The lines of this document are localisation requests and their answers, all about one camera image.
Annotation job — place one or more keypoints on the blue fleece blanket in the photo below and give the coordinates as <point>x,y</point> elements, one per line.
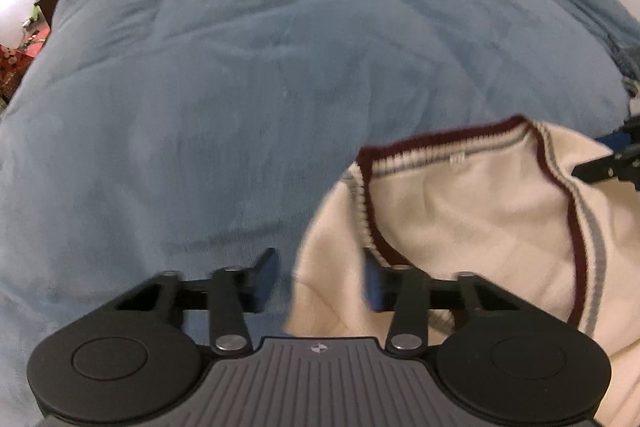
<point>225,107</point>

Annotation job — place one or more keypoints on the red patterned tablecloth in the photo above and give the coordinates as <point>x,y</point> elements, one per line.
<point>20,62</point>

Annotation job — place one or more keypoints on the cream knit sweater vest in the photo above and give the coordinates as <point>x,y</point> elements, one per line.
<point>475,217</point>

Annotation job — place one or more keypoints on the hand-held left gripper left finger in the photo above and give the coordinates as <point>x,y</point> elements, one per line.
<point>265,278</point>

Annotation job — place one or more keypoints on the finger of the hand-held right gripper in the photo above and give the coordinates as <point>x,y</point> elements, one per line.
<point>619,139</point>
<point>610,167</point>

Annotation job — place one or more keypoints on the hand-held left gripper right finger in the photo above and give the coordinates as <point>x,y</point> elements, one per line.
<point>372,279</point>

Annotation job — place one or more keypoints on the dark wooden nightstand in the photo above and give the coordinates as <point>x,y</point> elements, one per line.
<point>50,4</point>

